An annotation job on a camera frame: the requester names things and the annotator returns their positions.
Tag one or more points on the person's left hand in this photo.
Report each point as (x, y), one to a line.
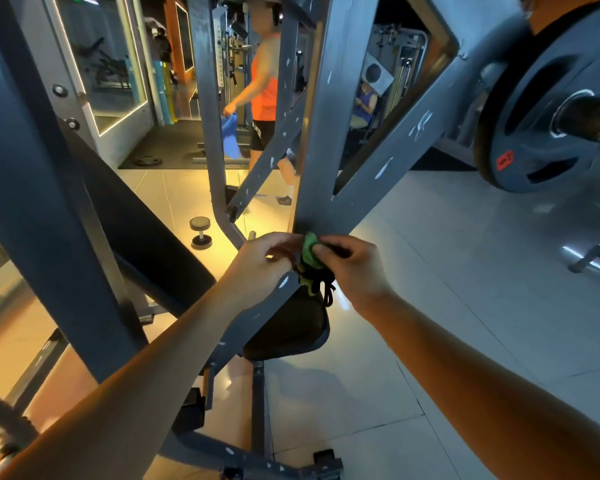
(255, 270)

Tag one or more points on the blue cloth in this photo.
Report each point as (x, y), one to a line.
(231, 137)

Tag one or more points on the barbell with black plate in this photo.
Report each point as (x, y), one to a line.
(550, 105)

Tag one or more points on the person's left forearm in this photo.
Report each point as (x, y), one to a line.
(120, 405)

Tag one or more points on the white pillar with lit frame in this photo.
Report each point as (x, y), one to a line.
(100, 65)

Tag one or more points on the grey steel gym machine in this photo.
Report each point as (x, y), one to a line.
(350, 105)

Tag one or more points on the person's right forearm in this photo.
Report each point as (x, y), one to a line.
(490, 395)

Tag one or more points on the green cleaning cloth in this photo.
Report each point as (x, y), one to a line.
(310, 253)

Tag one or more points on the person's right hand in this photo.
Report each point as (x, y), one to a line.
(355, 273)

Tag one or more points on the black dumbbell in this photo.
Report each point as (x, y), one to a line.
(200, 233)

